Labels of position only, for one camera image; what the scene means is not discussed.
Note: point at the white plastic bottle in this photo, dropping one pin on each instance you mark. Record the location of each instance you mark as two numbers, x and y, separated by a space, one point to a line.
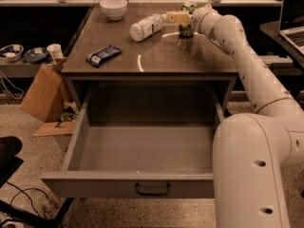
146 27

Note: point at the low grey shelf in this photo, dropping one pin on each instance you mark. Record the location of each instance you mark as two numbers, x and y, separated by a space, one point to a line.
24 69

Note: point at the brown cardboard box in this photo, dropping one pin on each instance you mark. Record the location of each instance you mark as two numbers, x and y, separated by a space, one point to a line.
45 101

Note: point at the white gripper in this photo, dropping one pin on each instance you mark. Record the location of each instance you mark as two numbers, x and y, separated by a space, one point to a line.
194 18

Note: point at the white paper cup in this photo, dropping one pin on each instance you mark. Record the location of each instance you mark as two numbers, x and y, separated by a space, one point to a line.
55 52

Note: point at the white bowl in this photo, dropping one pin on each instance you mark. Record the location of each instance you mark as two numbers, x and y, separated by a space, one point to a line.
114 9

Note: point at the black chair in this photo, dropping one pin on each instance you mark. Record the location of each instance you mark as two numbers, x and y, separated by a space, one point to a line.
10 146

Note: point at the grey drawer cabinet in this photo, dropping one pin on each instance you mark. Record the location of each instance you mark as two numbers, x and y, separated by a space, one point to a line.
162 56

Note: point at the silver laptop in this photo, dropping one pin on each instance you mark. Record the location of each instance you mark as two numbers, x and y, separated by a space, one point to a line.
291 23

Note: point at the green soda can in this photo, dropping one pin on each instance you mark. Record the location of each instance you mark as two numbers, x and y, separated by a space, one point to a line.
187 31

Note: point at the open grey top drawer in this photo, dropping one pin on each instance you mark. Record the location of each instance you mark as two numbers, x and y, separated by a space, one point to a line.
153 134

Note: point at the black side table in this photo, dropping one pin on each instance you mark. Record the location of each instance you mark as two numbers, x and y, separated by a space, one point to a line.
291 76

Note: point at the patterned bowl on shelf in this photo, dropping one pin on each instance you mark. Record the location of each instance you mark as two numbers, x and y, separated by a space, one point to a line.
11 53

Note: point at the dark blue bowl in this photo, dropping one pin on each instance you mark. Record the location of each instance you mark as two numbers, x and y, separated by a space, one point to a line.
36 55

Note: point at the dark blue snack packet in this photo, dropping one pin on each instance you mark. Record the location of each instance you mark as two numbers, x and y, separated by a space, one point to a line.
102 55

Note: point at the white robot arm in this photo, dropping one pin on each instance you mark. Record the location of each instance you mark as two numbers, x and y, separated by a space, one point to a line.
250 149

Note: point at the black drawer handle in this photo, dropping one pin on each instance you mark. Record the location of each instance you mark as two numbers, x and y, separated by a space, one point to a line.
145 190

